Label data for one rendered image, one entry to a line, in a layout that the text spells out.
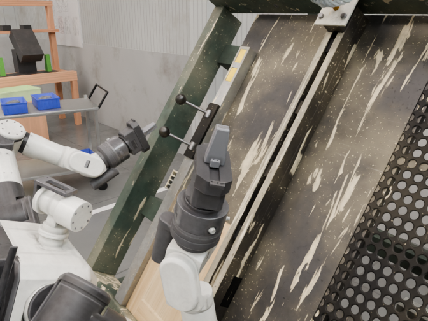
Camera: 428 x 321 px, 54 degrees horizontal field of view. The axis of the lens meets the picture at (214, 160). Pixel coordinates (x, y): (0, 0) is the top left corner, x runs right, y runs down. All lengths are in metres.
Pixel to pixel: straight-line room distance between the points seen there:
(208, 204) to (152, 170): 0.97
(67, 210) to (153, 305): 0.58
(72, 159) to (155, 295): 0.49
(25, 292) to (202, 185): 0.41
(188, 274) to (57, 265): 0.28
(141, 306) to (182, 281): 0.70
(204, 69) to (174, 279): 1.05
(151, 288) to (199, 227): 0.75
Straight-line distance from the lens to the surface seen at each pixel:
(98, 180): 1.40
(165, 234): 0.75
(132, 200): 1.61
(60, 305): 0.77
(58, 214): 0.92
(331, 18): 1.20
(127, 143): 1.41
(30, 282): 0.86
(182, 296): 0.76
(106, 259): 1.67
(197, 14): 4.73
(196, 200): 0.65
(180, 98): 1.39
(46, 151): 1.36
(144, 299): 1.43
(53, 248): 0.96
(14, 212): 1.14
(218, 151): 0.64
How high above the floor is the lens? 1.81
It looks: 19 degrees down
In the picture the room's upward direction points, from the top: straight up
